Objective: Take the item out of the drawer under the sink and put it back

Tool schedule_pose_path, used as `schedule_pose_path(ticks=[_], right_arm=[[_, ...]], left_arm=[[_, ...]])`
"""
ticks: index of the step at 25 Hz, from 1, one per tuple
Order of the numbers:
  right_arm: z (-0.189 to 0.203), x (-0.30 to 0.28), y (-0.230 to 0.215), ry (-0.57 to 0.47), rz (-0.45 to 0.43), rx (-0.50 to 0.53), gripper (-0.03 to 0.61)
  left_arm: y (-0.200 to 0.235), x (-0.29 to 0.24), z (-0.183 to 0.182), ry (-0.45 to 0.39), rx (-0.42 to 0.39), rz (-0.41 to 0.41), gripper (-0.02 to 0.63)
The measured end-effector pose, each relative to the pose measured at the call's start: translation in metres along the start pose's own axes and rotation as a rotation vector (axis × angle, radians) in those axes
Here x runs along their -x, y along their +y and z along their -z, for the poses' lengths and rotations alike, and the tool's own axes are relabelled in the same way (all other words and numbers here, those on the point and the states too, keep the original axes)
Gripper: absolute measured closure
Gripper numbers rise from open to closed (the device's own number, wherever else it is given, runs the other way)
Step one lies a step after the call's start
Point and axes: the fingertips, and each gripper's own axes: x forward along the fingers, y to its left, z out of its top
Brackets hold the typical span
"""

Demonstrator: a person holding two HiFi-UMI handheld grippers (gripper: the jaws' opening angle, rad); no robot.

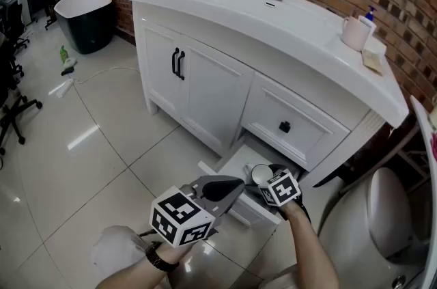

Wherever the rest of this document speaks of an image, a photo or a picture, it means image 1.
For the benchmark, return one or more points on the white drawer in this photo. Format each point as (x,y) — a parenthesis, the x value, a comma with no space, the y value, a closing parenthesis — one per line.
(300,123)
(235,161)

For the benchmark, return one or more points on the person's right leg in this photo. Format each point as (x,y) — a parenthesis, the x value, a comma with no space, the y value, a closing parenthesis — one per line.
(278,279)

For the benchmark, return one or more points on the white toilet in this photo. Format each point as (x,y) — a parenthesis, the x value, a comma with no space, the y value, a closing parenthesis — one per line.
(368,229)

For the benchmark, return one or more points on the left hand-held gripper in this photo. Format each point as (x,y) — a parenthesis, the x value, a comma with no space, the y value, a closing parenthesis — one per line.
(177,216)

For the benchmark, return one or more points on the white hand brush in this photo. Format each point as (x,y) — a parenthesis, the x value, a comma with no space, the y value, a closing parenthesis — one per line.
(69,64)

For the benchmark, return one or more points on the white cabinet door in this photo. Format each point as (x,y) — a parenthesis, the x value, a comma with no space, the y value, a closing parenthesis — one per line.
(218,99)
(164,76)

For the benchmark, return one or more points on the black office chair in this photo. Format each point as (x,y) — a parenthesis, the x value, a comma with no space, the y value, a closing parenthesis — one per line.
(10,110)
(15,31)

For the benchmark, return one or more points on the person's left forearm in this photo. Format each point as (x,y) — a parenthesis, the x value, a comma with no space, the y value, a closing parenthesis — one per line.
(136,275)

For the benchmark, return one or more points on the pale pink cup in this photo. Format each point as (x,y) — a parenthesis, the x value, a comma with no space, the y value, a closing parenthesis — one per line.
(355,35)

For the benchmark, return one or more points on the white power strip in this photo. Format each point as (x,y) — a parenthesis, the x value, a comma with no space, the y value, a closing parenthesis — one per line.
(65,87)

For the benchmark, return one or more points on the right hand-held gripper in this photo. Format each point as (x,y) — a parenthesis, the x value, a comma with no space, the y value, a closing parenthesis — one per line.
(281,191)

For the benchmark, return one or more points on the soap dispenser with blue pump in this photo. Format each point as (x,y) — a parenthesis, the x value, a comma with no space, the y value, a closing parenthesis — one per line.
(369,21)

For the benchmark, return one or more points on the white closed drawer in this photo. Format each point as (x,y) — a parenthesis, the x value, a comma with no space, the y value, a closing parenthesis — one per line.
(300,123)

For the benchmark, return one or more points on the black drawer knob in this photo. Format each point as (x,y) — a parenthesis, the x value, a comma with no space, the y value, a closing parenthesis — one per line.
(284,126)

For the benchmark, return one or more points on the white vanity cabinet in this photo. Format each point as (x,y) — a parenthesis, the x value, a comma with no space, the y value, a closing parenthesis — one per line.
(211,99)

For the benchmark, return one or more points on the dark wrist watch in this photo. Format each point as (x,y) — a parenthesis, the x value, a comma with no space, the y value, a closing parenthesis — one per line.
(158,258)

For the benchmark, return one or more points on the wooden stand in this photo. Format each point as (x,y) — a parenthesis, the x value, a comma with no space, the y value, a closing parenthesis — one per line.
(403,151)

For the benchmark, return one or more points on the green bottle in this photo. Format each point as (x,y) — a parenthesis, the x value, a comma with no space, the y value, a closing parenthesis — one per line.
(63,55)

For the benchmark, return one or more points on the white ceramic sink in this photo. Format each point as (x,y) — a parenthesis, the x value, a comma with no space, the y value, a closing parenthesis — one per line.
(239,21)

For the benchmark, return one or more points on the person's leg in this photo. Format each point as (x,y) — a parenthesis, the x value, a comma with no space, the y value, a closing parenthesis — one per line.
(116,250)
(278,279)

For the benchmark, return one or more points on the beige soap box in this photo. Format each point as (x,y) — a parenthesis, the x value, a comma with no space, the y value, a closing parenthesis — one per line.
(373,57)

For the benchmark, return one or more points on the black and white bathtub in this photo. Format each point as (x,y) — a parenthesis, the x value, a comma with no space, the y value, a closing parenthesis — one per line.
(85,24)

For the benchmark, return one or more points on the person's left leg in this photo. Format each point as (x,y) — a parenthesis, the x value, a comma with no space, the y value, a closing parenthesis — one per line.
(116,250)

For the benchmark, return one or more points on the person's right forearm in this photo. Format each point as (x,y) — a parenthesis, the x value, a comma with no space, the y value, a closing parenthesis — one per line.
(309,246)

